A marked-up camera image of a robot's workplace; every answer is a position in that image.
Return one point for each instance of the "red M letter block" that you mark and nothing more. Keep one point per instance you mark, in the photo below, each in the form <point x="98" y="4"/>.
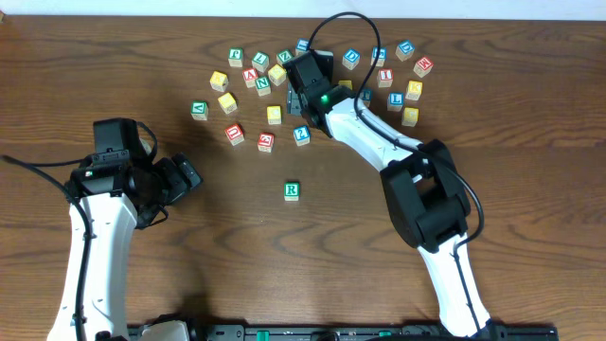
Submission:
<point x="423" y="67"/>

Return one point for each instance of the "blue D letter block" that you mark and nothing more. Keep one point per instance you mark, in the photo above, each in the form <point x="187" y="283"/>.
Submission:
<point x="351" y="59"/>

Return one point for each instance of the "green R letter block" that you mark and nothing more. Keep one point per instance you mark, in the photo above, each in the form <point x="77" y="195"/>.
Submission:
<point x="291" y="191"/>

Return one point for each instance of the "red I letter block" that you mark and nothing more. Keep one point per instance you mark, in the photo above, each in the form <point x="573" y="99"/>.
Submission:
<point x="385" y="77"/>

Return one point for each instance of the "blue l letter block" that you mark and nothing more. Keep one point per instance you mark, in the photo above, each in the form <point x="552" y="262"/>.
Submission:
<point x="395" y="102"/>
<point x="301" y="47"/>

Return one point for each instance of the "blue L letter block right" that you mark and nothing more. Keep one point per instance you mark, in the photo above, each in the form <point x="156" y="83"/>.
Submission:
<point x="395" y="102"/>

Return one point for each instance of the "red U letter block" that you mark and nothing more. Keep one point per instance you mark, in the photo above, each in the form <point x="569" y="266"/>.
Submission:
<point x="234" y="134"/>

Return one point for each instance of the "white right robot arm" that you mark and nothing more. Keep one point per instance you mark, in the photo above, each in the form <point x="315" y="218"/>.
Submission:
<point x="427" y="200"/>

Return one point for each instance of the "green L letter block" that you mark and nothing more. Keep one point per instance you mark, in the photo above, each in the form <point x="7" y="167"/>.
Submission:
<point x="260" y="61"/>

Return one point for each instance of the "yellow K letter block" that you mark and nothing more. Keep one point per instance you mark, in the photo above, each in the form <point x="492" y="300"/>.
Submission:
<point x="414" y="90"/>

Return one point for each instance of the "green Z letter block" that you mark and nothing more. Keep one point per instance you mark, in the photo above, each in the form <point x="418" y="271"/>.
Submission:
<point x="284" y="56"/>

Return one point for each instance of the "blue L letter block top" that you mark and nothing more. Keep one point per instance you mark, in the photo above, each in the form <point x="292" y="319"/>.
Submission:
<point x="301" y="47"/>

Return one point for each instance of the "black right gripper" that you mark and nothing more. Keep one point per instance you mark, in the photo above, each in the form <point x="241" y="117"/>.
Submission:
<point x="336" y="85"/>

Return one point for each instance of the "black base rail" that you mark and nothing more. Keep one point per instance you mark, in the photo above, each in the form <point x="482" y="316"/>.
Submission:
<point x="180" y="331"/>

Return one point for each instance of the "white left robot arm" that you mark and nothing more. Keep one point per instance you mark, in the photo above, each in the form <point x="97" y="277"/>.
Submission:
<point x="116" y="193"/>

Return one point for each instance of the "blue Q letter block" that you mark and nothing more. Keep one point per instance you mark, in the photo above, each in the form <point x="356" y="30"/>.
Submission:
<point x="405" y="50"/>

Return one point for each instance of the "green P letter block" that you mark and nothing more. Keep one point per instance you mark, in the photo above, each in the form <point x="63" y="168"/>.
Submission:
<point x="235" y="57"/>

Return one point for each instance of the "red E letter block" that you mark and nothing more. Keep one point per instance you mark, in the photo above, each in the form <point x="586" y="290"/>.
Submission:
<point x="266" y="142"/>

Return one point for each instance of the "blue S letter block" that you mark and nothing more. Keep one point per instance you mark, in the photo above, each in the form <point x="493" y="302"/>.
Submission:
<point x="378" y="56"/>

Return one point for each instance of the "red A letter block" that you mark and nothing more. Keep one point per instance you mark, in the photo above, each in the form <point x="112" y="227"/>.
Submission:
<point x="250" y="75"/>

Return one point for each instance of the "green N letter block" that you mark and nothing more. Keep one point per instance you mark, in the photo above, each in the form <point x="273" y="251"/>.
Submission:
<point x="263" y="86"/>

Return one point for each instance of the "green T letter block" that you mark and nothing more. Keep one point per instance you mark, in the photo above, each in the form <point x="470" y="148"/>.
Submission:
<point x="366" y="96"/>

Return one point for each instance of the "green V letter block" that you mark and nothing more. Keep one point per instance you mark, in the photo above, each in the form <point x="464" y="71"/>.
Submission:
<point x="199" y="110"/>

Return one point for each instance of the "blue question mark block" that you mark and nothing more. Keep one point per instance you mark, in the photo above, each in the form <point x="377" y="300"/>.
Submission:
<point x="302" y="135"/>

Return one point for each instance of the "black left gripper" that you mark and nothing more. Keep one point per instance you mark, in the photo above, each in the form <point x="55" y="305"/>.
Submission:
<point x="187" y="172"/>

